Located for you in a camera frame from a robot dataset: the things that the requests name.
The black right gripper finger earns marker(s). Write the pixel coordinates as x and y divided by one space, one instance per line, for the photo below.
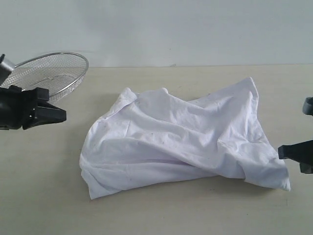
306 168
300 152

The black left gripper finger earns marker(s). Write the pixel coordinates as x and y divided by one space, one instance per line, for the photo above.
39 113
42 94

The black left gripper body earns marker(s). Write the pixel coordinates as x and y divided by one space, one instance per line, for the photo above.
16 108

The white printed t-shirt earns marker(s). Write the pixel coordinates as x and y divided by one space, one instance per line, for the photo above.
154 137

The metal mesh basket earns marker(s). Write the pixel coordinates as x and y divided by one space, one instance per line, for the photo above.
59 72

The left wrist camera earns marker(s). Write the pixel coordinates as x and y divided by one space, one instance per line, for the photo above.
6 68

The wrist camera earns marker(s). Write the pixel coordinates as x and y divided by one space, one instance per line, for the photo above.
308 106
6 68

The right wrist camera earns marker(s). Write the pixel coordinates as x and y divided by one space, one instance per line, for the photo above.
308 106

